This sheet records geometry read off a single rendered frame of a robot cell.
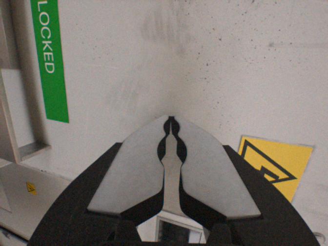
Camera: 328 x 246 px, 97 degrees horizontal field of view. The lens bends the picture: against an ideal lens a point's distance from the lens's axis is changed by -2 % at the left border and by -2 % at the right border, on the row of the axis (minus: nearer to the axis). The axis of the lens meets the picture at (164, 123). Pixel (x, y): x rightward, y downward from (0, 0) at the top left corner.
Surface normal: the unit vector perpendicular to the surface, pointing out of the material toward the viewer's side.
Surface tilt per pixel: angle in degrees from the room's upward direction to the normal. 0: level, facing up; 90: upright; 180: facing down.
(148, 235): 90
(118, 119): 90
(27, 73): 90
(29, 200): 90
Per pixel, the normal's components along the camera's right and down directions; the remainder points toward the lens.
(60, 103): -0.28, 0.26
